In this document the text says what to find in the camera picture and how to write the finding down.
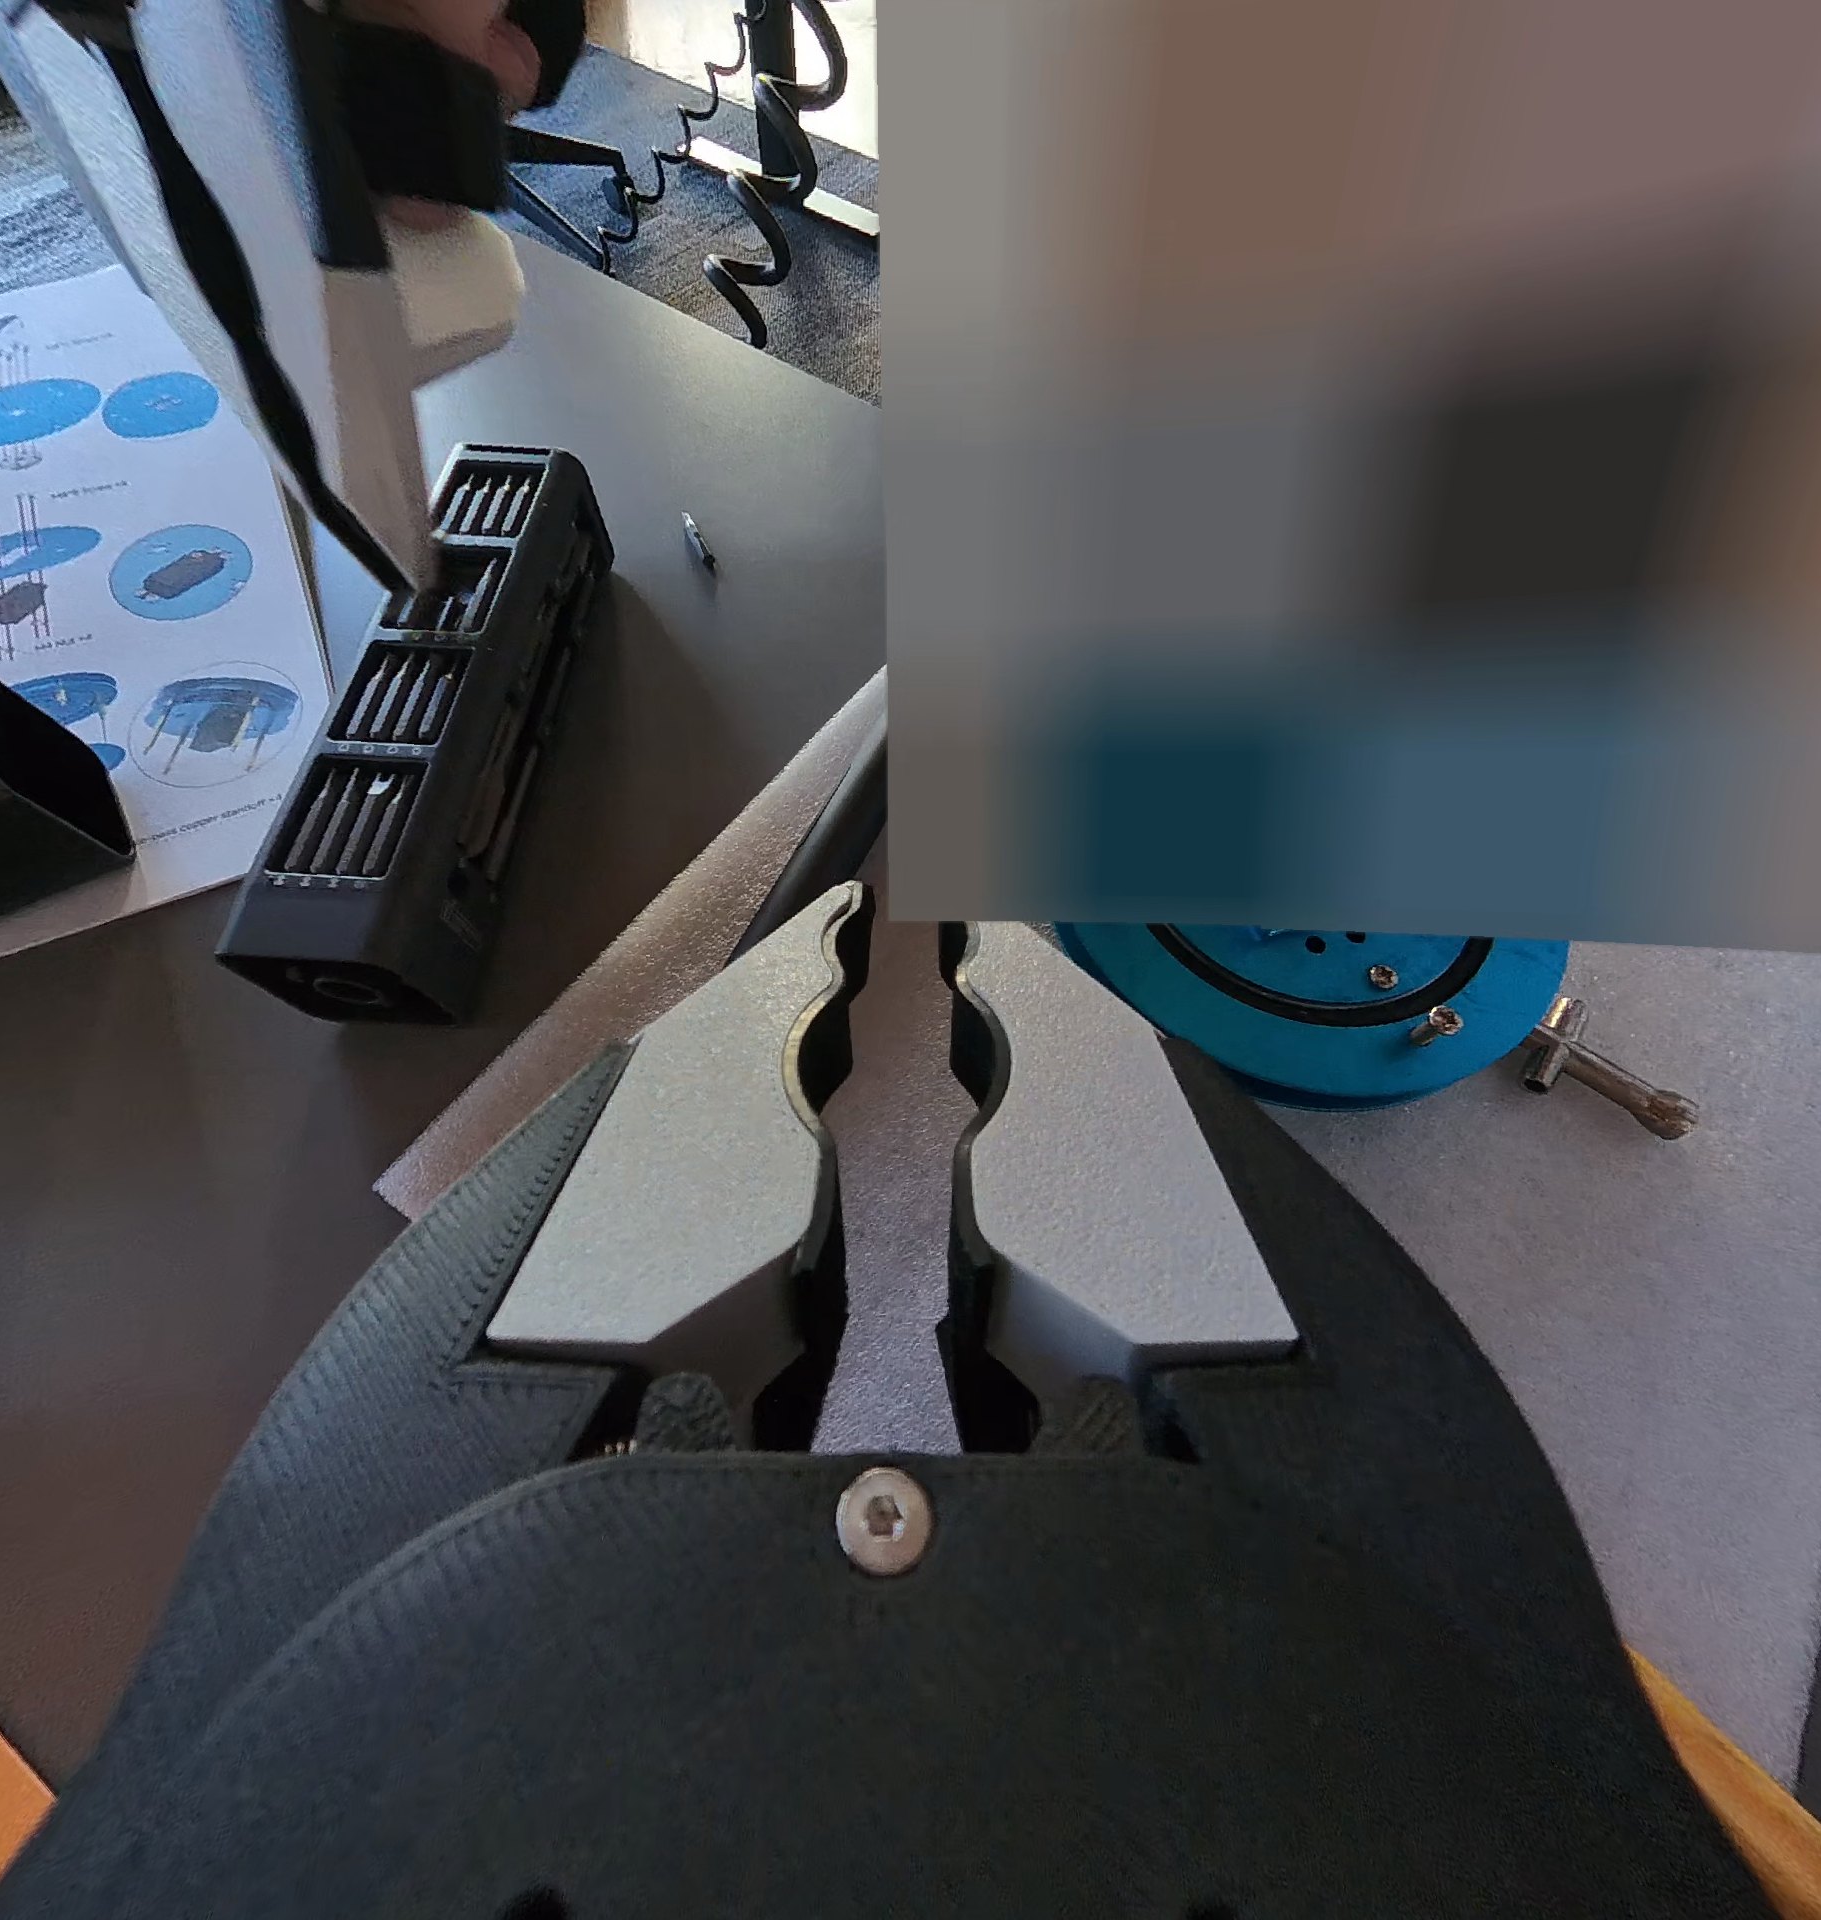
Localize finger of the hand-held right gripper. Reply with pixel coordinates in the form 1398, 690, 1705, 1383
143, 0, 442, 592
0, 0, 412, 598

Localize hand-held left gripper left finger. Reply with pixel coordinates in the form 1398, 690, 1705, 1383
479, 879, 873, 1378

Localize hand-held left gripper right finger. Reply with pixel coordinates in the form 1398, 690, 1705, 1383
938, 923, 1305, 1398

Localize black electric screwdriver pen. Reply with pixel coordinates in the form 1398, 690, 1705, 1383
751, 719, 889, 976

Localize black screwdriver bit case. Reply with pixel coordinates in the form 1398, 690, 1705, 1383
215, 442, 616, 1026

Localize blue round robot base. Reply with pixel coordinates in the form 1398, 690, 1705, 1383
1050, 923, 1574, 1116

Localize black desk leg white foot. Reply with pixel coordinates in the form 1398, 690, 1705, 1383
684, 0, 880, 233

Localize dark grey desk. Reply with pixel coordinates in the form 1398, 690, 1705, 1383
0, 223, 889, 1793

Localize person's right hand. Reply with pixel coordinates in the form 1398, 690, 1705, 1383
392, 0, 548, 119

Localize black office chair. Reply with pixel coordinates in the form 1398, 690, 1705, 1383
505, 124, 657, 275

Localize white assembly manual blue pictures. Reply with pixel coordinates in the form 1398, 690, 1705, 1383
0, 267, 334, 976

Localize silver socket key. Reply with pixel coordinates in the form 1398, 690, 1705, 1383
1517, 992, 1705, 1144

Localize white foam sheet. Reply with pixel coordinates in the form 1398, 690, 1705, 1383
372, 668, 1821, 1793

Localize dark metal case sleeve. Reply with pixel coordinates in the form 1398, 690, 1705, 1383
0, 653, 138, 934

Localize thin black coiled cable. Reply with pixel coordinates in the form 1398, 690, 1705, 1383
594, 50, 740, 277

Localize thick black coiled cable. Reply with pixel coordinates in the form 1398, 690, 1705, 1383
701, 0, 853, 351

